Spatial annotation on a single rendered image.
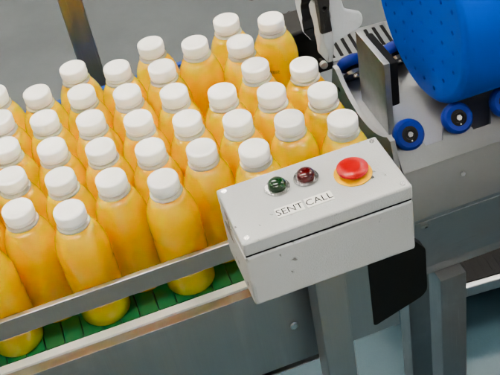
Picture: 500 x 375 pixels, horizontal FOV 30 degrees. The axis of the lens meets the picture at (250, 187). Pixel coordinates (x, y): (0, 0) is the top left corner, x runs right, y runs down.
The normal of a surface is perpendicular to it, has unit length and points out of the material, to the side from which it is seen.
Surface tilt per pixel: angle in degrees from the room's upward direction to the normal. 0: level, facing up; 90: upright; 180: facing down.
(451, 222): 110
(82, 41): 90
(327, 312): 90
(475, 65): 97
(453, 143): 52
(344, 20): 80
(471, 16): 70
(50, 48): 0
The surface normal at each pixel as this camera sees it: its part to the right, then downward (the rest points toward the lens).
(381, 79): -0.94, 0.32
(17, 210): -0.15, -0.74
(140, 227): 0.68, 0.40
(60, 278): 0.81, 0.28
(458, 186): 0.24, 0.31
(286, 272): 0.31, 0.59
